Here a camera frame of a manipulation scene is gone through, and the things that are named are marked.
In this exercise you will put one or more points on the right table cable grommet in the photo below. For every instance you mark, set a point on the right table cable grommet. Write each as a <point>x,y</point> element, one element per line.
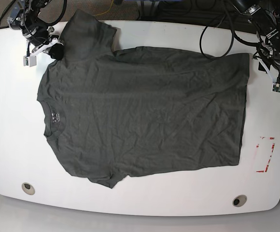
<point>239,201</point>

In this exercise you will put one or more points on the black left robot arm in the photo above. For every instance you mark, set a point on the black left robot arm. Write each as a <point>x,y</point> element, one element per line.
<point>268,24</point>

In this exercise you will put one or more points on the red tape rectangle marking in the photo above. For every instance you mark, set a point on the red tape rectangle marking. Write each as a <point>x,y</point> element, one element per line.
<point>263,155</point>

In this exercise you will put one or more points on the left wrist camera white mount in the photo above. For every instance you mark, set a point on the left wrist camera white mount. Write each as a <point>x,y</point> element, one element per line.
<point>275,79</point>

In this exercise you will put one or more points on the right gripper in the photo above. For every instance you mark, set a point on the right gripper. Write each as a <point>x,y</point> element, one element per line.
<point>40,36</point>

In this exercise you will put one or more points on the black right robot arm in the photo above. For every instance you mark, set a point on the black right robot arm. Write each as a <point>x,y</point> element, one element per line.
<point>26,13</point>

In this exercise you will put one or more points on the table cable grommet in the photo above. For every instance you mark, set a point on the table cable grommet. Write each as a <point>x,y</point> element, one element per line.
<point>28,189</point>
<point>239,201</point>

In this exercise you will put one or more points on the left table cable grommet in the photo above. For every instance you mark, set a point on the left table cable grommet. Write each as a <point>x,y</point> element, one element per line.
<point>28,189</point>

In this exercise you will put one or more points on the dark grey t-shirt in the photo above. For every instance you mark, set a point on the dark grey t-shirt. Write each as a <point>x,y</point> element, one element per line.
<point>140,111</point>

